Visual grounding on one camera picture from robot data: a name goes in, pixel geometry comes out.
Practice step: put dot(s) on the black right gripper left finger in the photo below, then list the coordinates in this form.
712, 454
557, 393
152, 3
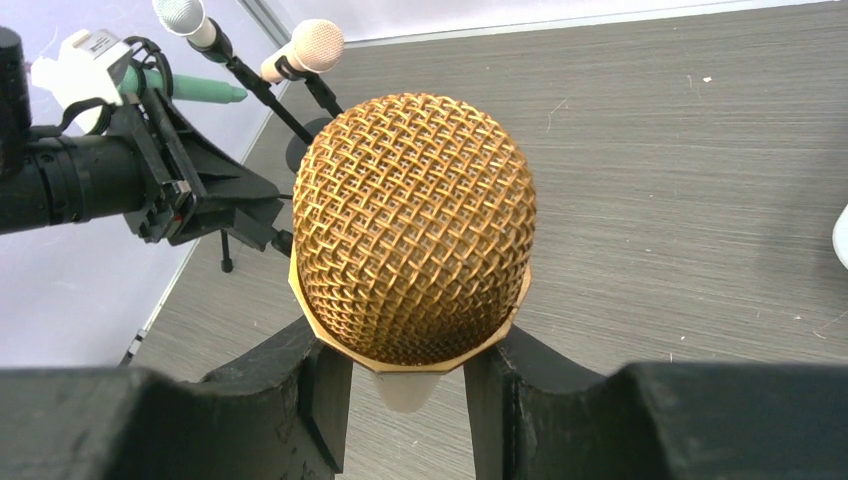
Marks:
279, 411

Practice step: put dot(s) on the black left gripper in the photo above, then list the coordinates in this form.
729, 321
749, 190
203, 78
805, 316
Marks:
172, 172

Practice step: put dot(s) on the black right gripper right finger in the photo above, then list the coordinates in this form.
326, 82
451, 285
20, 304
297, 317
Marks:
535, 414

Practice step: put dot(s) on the green microphone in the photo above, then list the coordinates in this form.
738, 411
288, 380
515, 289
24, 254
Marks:
187, 88

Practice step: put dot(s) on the black shock mount stand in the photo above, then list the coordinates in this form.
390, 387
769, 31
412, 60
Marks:
327, 108

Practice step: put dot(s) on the pink microphone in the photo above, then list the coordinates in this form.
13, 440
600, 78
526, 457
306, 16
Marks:
316, 46

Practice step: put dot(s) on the gold microphone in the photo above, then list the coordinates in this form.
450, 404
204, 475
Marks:
414, 217

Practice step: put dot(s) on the white microphone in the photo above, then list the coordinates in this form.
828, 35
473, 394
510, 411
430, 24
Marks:
188, 19

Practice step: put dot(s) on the black stand with clip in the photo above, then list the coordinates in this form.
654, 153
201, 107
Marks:
283, 242

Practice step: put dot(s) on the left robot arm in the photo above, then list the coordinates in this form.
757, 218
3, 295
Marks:
98, 135

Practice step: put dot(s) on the white plastic basket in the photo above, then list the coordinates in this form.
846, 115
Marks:
839, 237

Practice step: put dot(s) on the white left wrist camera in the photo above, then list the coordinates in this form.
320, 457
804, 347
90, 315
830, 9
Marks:
84, 79

